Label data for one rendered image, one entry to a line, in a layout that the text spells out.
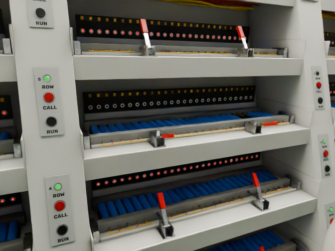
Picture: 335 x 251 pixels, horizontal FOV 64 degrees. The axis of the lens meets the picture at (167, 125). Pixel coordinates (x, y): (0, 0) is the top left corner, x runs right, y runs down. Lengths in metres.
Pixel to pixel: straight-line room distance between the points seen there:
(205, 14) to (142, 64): 0.41
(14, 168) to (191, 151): 0.34
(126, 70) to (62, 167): 0.22
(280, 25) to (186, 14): 0.29
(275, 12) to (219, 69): 0.34
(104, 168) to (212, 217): 0.29
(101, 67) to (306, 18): 0.60
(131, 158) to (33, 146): 0.18
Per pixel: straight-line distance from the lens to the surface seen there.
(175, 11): 0.88
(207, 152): 0.62
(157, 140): 0.59
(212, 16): 0.94
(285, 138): 0.77
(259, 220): 0.74
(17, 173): 0.53
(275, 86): 0.91
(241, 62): 0.70
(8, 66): 0.54
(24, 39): 0.55
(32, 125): 0.52
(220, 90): 0.84
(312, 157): 0.85
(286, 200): 0.82
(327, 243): 0.21
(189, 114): 0.77
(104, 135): 0.57
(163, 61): 0.59
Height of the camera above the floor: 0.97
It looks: level
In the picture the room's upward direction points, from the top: 6 degrees counter-clockwise
